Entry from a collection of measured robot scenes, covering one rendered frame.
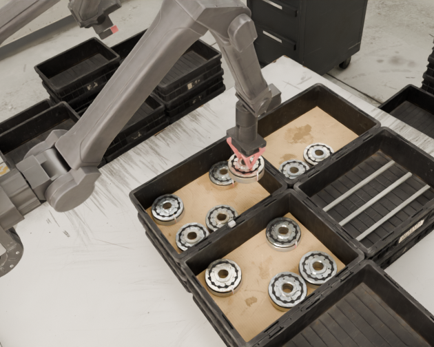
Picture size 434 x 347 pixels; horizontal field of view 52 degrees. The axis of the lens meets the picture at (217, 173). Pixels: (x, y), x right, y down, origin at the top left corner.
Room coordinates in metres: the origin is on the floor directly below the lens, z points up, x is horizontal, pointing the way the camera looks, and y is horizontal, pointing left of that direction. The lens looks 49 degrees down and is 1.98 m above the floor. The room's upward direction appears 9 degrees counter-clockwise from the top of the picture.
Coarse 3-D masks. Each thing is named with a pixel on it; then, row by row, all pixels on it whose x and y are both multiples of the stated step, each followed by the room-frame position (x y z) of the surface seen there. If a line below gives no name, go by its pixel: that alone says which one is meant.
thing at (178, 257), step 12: (216, 144) 1.02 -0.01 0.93; (192, 156) 0.99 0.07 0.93; (156, 180) 0.91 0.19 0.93; (276, 180) 0.84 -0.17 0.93; (132, 192) 0.88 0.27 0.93; (276, 192) 0.79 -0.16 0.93; (144, 216) 0.78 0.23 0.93; (240, 216) 0.72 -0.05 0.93; (156, 228) 0.73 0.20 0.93; (168, 240) 0.68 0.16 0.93; (204, 240) 0.66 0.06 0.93
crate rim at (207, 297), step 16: (288, 192) 0.78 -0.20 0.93; (240, 224) 0.70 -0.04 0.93; (192, 256) 0.62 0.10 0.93; (192, 272) 0.57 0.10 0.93; (320, 288) 0.47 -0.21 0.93; (208, 304) 0.49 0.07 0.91; (304, 304) 0.44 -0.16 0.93; (224, 320) 0.43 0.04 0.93; (240, 336) 0.39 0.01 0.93; (256, 336) 0.38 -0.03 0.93
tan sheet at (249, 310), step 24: (288, 216) 0.77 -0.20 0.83; (264, 240) 0.69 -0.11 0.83; (312, 240) 0.67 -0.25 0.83; (240, 264) 0.63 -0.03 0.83; (264, 264) 0.62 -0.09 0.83; (288, 264) 0.60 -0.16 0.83; (336, 264) 0.58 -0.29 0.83; (240, 288) 0.55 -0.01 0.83; (264, 288) 0.54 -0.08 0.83; (288, 288) 0.53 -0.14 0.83; (312, 288) 0.52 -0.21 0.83; (240, 312) 0.49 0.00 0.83; (264, 312) 0.48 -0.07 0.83
